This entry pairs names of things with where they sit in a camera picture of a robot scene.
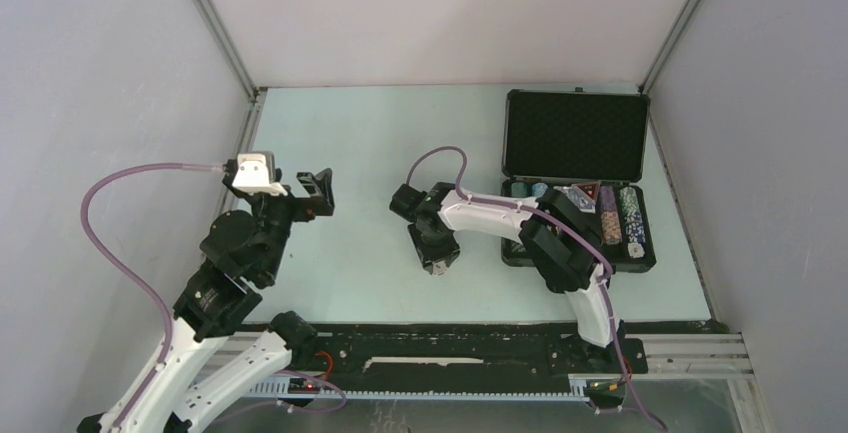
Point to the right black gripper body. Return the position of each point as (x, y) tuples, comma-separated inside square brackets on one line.
[(432, 247)]

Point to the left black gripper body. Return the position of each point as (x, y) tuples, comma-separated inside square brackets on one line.
[(279, 213)]

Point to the blue card deck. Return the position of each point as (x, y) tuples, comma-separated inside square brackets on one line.
[(584, 202)]

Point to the triangular all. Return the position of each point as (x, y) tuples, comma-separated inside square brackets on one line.
[(591, 190)]

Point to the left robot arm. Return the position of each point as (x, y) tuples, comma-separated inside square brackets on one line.
[(242, 255)]

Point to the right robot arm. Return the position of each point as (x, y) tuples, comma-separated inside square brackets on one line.
[(563, 243)]

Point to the black poker set case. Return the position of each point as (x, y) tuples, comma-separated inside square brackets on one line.
[(562, 138)]

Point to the light blue chip row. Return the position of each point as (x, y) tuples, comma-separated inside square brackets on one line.
[(539, 189)]

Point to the purple brown chip row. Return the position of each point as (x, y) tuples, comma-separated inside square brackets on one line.
[(610, 221)]

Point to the green blue chip row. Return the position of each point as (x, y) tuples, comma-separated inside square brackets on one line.
[(634, 224)]

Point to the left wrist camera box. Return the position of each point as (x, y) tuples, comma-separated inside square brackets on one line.
[(253, 173)]

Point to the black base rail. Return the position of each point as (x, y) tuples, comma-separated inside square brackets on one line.
[(488, 359)]

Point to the left aluminium frame post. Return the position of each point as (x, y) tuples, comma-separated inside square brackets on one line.
[(220, 35)]

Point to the aluminium frame post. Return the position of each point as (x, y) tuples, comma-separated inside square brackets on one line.
[(676, 33), (220, 35)]

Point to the right aluminium frame post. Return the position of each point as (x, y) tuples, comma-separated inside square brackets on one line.
[(676, 33)]

